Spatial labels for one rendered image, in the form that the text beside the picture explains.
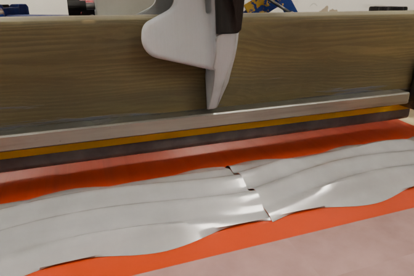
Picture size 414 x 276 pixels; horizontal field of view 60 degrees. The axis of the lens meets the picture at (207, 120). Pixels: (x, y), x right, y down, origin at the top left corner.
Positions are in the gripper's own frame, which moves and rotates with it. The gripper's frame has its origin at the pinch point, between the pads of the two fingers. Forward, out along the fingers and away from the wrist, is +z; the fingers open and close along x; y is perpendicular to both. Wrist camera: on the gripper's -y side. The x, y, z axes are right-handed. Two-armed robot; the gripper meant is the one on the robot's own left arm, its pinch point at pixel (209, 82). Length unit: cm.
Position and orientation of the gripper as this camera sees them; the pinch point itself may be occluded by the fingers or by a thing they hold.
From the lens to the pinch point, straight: 27.4
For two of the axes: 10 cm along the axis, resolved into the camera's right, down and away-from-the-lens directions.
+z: 0.0, 9.4, 3.3
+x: 3.3, 3.1, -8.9
